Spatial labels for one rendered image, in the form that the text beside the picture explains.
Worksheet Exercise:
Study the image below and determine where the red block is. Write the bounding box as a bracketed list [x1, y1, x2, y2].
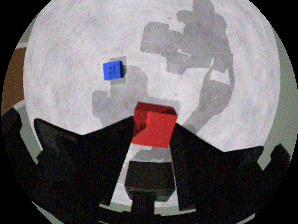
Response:
[132, 103, 177, 148]

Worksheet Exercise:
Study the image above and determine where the blue block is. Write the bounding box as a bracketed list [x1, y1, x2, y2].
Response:
[102, 60, 124, 80]

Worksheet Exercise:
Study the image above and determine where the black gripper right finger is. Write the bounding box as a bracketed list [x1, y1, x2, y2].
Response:
[169, 123, 265, 212]

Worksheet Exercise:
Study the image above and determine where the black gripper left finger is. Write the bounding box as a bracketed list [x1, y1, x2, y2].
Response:
[33, 115, 134, 206]

